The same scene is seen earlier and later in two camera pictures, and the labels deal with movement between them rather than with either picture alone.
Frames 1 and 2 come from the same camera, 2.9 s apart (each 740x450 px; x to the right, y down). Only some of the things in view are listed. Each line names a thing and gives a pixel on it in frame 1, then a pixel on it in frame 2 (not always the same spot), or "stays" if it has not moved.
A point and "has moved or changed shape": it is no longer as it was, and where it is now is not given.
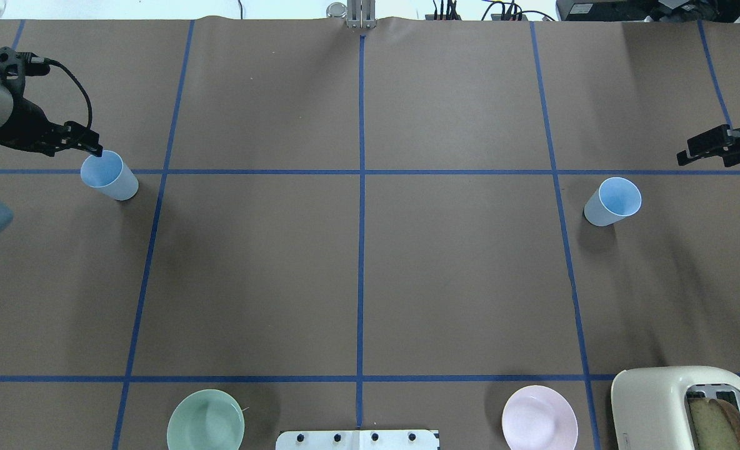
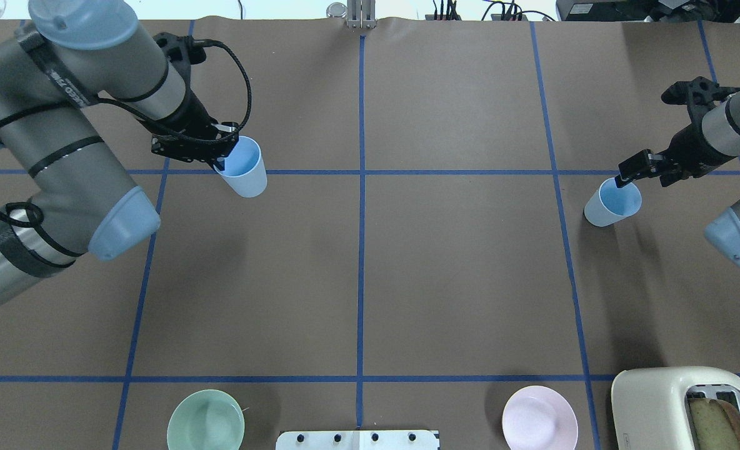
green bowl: (209, 419) stays
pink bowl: (537, 417) stays
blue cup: (616, 198) stays
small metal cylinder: (336, 10) stays
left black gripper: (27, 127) -> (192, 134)
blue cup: (109, 174) has moved or changed shape
